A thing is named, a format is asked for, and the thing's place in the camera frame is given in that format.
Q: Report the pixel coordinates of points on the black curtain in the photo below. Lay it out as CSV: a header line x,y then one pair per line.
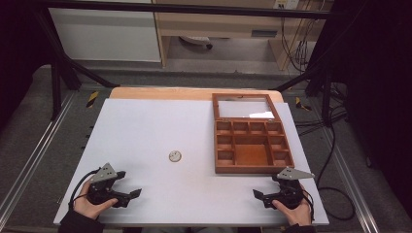
x,y
379,81
19,55

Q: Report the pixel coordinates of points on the small round pale disc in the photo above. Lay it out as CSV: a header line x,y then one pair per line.
x,y
175,156

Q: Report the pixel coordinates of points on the white power strip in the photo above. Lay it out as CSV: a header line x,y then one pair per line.
x,y
286,4

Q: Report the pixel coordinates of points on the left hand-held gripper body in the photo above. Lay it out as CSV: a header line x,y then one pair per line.
x,y
103,186

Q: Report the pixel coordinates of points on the person's left hand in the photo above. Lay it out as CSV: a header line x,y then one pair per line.
x,y
89,207

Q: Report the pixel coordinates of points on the wooden compartment box with glass lid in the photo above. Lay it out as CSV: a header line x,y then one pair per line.
x,y
251,142

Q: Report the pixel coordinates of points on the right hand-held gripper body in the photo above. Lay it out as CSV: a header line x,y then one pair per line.
x,y
289,189

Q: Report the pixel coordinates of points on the black metal frame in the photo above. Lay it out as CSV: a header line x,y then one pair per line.
x,y
181,8

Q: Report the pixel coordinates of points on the office chair base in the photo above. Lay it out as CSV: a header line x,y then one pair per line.
x,y
196,40

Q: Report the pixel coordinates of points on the light wooden desk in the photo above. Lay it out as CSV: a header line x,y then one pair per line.
x,y
220,24

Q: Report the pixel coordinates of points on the yellow black tape strip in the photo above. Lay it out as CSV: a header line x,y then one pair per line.
x,y
92,99
302,104

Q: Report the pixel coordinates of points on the person's right hand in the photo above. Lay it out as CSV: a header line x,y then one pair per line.
x,y
296,213

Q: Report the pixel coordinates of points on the aluminium floor rail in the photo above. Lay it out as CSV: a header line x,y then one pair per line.
x,y
351,181
35,152

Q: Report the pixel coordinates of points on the white cabinet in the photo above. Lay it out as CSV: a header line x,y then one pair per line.
x,y
103,35

